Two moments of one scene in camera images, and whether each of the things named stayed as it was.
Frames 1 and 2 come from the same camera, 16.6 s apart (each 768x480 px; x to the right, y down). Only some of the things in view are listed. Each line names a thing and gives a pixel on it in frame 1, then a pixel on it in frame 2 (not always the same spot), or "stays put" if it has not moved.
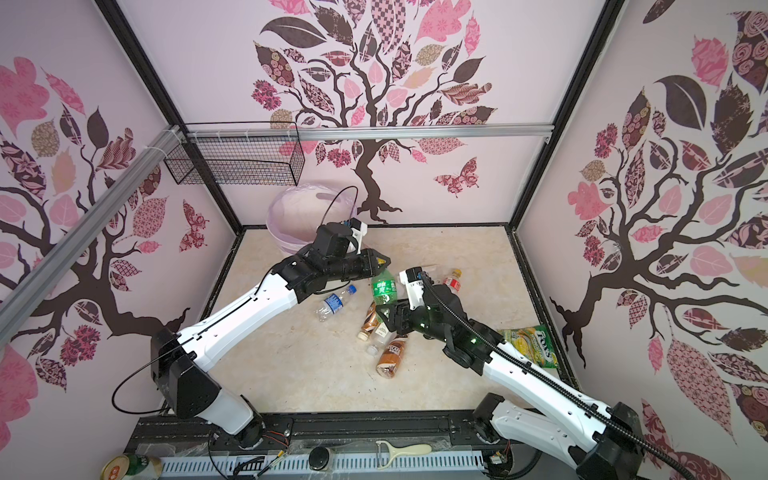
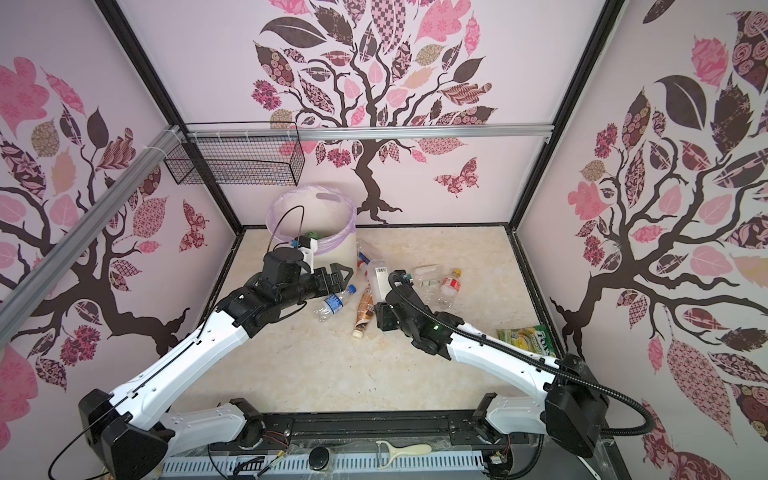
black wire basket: x=241 y=153 stays put
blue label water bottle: x=333 y=303 stays put
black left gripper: x=372 y=265 -> x=339 y=284
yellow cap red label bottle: x=454 y=282 stays put
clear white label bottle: x=380 y=338 -> x=380 y=279
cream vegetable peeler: x=417 y=448 stays put
